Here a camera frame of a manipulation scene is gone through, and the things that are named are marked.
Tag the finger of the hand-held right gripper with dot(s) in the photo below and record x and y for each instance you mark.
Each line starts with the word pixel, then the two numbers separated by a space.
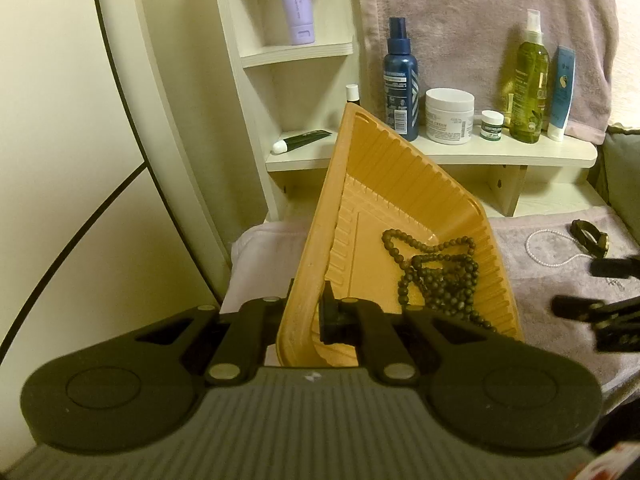
pixel 575 307
pixel 615 267

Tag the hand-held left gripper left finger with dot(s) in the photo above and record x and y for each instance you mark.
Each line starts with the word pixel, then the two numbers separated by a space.
pixel 270 310

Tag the white and blue tube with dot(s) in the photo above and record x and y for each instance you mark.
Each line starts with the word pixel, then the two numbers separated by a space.
pixel 560 95

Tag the black tube with white cap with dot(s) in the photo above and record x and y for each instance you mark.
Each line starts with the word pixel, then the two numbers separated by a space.
pixel 305 138

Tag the green oil bottle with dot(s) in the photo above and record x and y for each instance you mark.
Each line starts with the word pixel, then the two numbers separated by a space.
pixel 529 90

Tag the pink hanging towel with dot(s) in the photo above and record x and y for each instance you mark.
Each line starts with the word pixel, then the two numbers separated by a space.
pixel 475 20

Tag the grey cushion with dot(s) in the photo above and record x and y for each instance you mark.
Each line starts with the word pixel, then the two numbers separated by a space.
pixel 625 185

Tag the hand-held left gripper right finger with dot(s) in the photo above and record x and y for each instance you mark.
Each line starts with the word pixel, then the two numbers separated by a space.
pixel 330 320

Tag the cream wooden shelf unit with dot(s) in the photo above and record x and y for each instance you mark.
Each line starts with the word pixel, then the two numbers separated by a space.
pixel 500 152

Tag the blue spray bottle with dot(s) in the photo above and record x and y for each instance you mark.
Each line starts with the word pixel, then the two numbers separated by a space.
pixel 400 90

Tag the orange plastic tray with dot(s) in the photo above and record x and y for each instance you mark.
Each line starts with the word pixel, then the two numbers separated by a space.
pixel 380 180

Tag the purple tube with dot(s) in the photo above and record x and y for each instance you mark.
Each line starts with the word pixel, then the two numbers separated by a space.
pixel 297 5

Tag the small green jar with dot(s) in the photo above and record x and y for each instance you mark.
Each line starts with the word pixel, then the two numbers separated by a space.
pixel 491 127

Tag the white cream jar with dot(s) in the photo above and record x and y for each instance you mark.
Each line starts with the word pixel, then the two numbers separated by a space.
pixel 450 120

